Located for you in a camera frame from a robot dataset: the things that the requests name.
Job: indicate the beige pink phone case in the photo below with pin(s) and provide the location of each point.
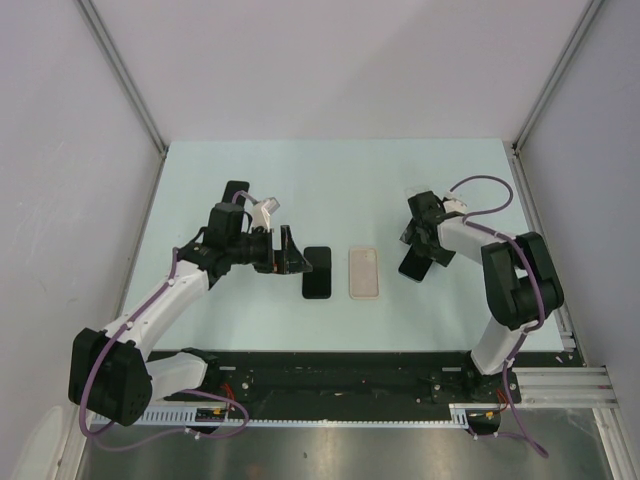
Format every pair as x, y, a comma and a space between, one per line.
363, 273

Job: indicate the teal phone black screen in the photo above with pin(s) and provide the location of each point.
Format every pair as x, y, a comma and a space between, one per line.
415, 266

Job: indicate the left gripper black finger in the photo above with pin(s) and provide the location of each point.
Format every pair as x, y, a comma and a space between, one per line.
289, 250
289, 267

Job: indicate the small black phone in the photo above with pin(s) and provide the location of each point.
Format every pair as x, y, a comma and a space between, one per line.
234, 192

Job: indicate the aluminium corner post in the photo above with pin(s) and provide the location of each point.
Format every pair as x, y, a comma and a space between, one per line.
110, 51
559, 70

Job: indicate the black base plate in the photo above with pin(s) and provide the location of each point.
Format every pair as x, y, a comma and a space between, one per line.
322, 380

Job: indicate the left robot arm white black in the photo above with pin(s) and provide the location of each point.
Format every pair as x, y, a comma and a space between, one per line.
111, 373

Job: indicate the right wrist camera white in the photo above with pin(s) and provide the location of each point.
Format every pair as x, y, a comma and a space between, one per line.
454, 205

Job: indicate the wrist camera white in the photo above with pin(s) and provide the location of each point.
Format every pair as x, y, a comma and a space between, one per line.
261, 213
454, 205

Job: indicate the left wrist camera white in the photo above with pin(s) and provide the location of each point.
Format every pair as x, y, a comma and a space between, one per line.
261, 213

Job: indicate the right aluminium corner post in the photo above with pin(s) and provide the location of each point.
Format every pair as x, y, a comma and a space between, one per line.
559, 70

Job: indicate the white slotted cable duct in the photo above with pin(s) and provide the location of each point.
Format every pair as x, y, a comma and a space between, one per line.
414, 415

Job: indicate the clear magsafe phone case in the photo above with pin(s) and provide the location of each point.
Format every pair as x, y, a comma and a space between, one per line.
416, 190

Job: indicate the left aluminium corner post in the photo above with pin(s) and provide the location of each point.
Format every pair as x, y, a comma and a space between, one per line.
110, 51

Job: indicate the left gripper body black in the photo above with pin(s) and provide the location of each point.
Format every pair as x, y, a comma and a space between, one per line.
255, 250

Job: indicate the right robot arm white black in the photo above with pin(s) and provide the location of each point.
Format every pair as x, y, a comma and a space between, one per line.
522, 287

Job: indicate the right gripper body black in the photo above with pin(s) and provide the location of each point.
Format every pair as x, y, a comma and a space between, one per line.
441, 256

